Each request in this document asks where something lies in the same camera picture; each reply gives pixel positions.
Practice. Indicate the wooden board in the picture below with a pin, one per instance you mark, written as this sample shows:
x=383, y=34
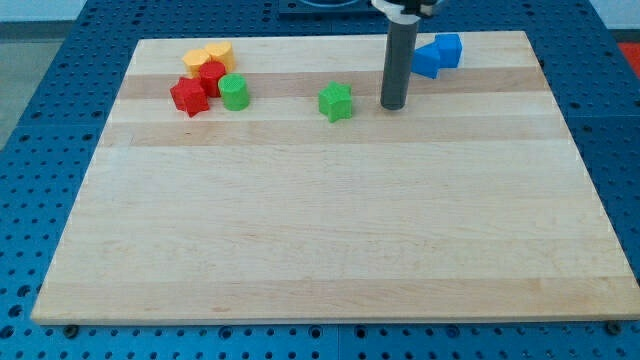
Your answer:
x=470, y=204

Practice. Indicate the green star block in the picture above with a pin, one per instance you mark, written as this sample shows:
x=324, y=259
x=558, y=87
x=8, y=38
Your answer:
x=335, y=101

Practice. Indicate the green cylinder block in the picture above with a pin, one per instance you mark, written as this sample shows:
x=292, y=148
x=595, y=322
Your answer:
x=234, y=92

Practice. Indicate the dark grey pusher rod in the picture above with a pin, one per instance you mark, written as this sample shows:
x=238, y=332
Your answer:
x=400, y=45

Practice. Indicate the red cylinder block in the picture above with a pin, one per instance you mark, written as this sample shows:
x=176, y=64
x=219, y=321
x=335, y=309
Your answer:
x=210, y=73

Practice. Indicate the red star block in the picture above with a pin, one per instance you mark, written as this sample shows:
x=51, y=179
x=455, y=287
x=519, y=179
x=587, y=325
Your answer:
x=189, y=96

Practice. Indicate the blue triangle block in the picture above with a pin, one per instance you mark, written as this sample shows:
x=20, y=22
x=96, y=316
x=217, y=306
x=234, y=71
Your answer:
x=426, y=61

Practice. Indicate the yellow heart block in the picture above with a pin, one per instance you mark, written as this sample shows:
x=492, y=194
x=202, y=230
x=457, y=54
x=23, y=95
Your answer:
x=222, y=52

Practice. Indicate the yellow pentagon block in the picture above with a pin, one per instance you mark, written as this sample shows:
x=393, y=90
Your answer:
x=193, y=60

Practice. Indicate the blue cube block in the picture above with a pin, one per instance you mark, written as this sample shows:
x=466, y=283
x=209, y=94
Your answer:
x=450, y=49

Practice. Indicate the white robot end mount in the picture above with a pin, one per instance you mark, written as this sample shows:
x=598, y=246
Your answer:
x=407, y=12

